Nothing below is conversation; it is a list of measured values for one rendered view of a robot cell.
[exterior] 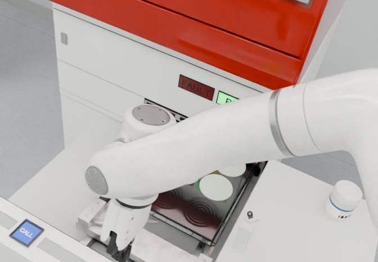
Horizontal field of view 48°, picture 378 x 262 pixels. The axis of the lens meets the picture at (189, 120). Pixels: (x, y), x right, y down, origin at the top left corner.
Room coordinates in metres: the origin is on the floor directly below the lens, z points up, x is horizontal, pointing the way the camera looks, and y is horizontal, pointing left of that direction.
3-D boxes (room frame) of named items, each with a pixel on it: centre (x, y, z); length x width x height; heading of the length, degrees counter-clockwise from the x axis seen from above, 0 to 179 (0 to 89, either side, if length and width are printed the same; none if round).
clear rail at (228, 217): (0.80, -0.18, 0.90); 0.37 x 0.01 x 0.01; 160
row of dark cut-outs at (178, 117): (1.01, -0.05, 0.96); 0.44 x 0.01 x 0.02; 70
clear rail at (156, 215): (0.70, 0.05, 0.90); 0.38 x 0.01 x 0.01; 70
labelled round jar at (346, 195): (0.76, -0.44, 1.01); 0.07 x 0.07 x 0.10
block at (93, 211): (0.67, 0.21, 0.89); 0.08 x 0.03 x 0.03; 160
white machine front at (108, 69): (1.08, 0.11, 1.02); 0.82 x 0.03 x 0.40; 70
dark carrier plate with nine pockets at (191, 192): (0.87, -0.01, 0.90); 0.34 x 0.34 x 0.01; 70
